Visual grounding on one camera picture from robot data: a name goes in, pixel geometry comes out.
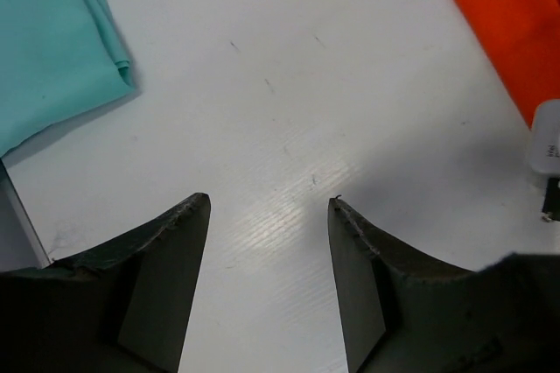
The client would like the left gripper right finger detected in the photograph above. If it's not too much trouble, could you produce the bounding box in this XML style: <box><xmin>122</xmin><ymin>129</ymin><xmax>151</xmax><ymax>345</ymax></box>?
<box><xmin>328</xmin><ymin>198</ymin><xmax>559</xmax><ymax>372</ymax></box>

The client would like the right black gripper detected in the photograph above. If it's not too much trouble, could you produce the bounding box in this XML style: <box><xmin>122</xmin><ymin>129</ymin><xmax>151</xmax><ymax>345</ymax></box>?
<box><xmin>542</xmin><ymin>178</ymin><xmax>560</xmax><ymax>220</ymax></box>

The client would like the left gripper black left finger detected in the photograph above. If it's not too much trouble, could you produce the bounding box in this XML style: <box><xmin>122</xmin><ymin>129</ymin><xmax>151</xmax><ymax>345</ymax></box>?
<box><xmin>1</xmin><ymin>193</ymin><xmax>211</xmax><ymax>372</ymax></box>

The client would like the orange t-shirt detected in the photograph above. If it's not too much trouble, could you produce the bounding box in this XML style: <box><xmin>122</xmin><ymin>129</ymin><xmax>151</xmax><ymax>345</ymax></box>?
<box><xmin>454</xmin><ymin>0</ymin><xmax>559</xmax><ymax>123</ymax></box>

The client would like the light turquoise t-shirt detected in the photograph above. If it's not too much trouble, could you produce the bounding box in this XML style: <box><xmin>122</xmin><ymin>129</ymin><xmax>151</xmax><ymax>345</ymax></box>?
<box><xmin>1</xmin><ymin>0</ymin><xmax>134</xmax><ymax>154</ymax></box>

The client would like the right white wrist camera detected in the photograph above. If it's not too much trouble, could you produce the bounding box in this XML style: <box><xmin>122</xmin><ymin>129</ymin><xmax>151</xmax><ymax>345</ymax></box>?
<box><xmin>527</xmin><ymin>99</ymin><xmax>559</xmax><ymax>187</ymax></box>

